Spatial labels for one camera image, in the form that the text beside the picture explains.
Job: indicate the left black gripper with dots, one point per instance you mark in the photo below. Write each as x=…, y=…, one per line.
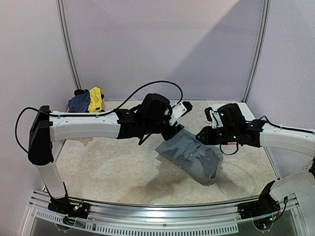
x=169, y=135

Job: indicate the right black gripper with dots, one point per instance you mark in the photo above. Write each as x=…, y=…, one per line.
x=207, y=135

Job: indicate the grey blue button shirt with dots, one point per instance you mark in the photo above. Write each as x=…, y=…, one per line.
x=199, y=161

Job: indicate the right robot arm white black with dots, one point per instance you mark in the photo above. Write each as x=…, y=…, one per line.
x=229, y=125

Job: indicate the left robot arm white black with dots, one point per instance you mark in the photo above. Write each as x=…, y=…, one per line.
x=155, y=115

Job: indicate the pink plastic laundry basket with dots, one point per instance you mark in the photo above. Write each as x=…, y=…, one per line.
x=103, y=106

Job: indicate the white folded shirt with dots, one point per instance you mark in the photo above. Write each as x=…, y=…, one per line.
x=248, y=115

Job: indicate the yellow garment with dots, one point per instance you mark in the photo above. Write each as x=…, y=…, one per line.
x=95, y=105

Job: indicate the navy blue garment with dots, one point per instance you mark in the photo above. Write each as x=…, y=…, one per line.
x=80, y=102

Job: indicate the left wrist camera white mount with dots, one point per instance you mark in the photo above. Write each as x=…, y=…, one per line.
x=179, y=110

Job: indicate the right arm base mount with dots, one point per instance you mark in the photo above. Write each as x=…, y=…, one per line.
x=265, y=204

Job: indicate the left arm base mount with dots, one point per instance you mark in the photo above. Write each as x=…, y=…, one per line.
x=64, y=206

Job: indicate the aluminium front rail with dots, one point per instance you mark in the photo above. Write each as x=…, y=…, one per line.
x=109, y=219

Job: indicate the right aluminium corner post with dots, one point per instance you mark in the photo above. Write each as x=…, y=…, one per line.
x=258, y=49

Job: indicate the aluminium corner post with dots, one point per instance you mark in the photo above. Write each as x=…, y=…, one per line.
x=258, y=49
x=67, y=44

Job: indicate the left aluminium corner post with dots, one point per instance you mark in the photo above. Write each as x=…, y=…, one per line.
x=67, y=44

